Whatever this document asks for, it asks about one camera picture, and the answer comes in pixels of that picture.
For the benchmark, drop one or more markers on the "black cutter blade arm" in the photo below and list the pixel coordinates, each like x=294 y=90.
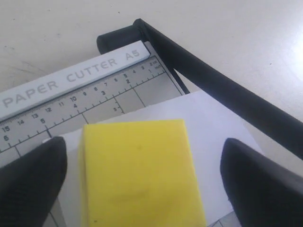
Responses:
x=269 y=119

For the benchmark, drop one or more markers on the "grey paper cutter base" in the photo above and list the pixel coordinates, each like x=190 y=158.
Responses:
x=107 y=86

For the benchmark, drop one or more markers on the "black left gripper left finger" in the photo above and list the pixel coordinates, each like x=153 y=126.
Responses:
x=30 y=185

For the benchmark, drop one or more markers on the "white paper sheet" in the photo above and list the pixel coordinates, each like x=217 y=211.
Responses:
x=208 y=124

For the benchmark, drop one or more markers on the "yellow foam cube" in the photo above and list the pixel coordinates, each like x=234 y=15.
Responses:
x=138 y=174

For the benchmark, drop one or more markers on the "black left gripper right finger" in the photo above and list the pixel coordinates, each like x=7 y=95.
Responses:
x=262 y=193

